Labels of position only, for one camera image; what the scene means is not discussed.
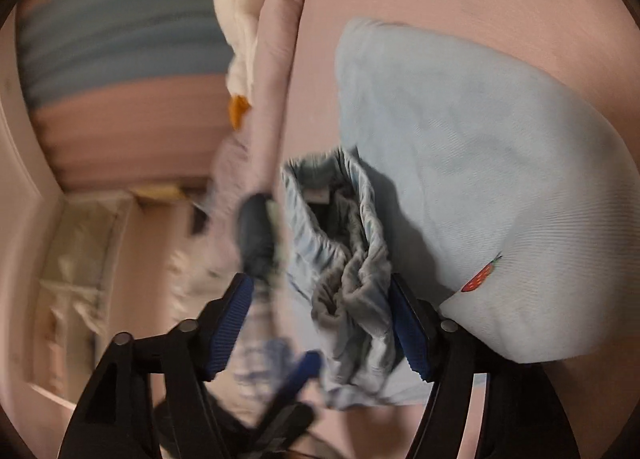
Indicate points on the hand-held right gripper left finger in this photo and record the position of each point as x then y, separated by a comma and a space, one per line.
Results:
235, 319

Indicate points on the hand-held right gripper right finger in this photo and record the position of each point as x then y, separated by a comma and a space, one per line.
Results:
410, 334

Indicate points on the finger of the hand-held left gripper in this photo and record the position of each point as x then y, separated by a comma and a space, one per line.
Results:
285, 424
300, 369

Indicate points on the light blue strawberry pants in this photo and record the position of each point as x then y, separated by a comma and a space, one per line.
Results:
450, 139

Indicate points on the plaid pillow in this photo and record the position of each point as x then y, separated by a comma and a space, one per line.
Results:
265, 339

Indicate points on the folded dark blue jeans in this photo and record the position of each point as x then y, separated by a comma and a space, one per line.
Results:
255, 234

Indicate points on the yellow hanging cloth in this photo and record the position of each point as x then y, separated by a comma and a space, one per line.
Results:
160, 192

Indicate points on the pink curtain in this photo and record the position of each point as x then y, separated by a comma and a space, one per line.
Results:
140, 139

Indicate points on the lilac quilt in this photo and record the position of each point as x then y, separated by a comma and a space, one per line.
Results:
280, 64

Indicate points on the blue curtain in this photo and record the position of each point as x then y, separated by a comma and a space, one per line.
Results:
125, 39

